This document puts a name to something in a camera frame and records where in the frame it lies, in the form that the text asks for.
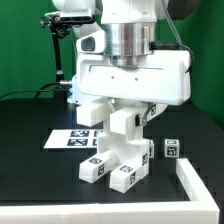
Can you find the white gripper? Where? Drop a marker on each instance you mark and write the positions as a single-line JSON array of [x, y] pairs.
[[161, 77]]

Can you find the white chair back frame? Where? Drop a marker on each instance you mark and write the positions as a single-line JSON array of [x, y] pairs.
[[122, 121]]

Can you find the white chair seat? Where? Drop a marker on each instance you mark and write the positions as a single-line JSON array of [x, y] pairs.
[[126, 146]]

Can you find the white tagged cube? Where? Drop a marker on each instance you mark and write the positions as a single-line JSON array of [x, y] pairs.
[[151, 149], [171, 148]]

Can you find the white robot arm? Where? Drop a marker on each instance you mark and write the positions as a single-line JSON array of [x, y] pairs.
[[120, 63]]

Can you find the white U-shaped fence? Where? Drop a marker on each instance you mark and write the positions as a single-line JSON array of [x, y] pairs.
[[200, 209]]

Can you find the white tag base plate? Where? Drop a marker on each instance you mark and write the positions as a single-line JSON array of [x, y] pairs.
[[72, 139]]

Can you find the black camera stand pole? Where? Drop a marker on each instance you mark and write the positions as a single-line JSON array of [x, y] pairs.
[[59, 30]]

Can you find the grey camera on stand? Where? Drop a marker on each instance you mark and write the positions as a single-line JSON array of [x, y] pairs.
[[82, 16]]

